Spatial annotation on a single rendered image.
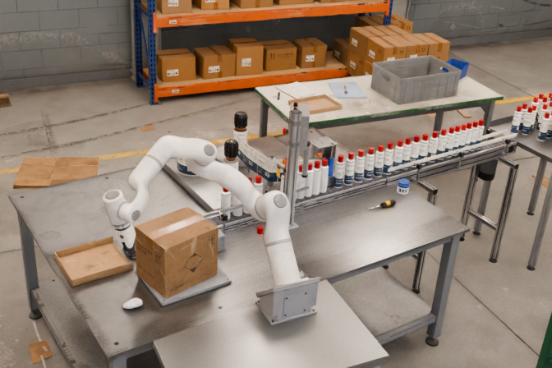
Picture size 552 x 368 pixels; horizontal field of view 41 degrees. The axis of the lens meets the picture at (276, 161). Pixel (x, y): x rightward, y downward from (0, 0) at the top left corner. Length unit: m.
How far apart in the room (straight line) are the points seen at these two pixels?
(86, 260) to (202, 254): 0.62
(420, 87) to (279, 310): 2.99
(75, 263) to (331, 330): 1.28
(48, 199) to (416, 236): 2.04
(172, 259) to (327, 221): 1.09
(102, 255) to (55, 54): 4.58
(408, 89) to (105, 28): 3.64
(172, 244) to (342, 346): 0.86
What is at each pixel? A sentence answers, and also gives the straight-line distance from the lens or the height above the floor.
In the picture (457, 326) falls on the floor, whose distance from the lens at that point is 4.84.
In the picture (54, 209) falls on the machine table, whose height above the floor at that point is 0.83.
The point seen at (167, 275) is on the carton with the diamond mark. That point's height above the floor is 0.97.
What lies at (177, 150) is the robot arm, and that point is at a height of 1.51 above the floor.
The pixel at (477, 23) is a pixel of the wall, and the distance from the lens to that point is 10.37.
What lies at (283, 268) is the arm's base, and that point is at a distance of 3.28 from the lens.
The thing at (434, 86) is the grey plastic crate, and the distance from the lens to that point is 5.92.
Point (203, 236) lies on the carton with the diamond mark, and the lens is 3.36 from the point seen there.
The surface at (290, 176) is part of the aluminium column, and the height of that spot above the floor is 1.15.
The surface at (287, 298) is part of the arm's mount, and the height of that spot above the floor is 0.96.
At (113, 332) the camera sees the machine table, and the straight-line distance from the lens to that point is 3.28.
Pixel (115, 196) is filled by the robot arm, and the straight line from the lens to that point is 3.07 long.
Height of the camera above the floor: 2.93
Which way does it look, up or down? 27 degrees down
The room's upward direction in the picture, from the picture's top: 4 degrees clockwise
